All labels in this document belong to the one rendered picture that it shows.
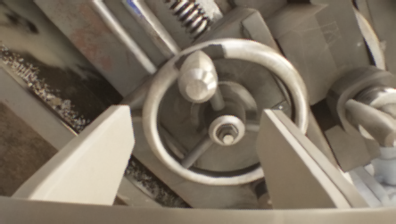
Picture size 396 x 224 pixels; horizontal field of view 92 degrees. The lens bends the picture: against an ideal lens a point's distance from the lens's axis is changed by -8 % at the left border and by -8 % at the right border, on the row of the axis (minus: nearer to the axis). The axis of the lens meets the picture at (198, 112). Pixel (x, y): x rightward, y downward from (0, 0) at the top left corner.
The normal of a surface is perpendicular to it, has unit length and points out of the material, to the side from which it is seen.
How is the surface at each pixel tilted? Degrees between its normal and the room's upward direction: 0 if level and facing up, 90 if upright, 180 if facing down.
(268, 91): 90
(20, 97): 90
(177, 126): 90
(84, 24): 90
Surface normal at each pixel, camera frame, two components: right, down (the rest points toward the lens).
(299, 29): -0.01, 0.47
